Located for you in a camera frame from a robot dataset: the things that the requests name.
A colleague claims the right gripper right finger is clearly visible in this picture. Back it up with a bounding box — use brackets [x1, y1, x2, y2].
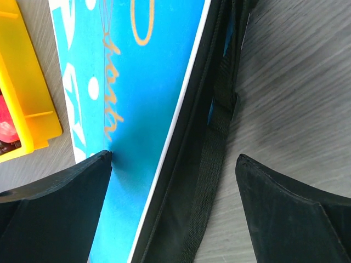
[235, 155, 350, 262]

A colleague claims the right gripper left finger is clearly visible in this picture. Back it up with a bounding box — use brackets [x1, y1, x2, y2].
[1, 150, 112, 262]

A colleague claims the blue racket cover bag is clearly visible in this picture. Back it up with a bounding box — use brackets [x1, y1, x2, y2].
[49, 1, 257, 262]

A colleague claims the dark purple grape bunch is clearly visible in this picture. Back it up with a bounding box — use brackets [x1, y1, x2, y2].
[0, 140, 21, 155]

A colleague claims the red apple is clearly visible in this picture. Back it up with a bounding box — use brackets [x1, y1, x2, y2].
[1, 95, 19, 143]

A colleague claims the yellow plastic fruit bin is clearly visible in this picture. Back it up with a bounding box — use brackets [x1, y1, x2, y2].
[1, 1, 63, 162]

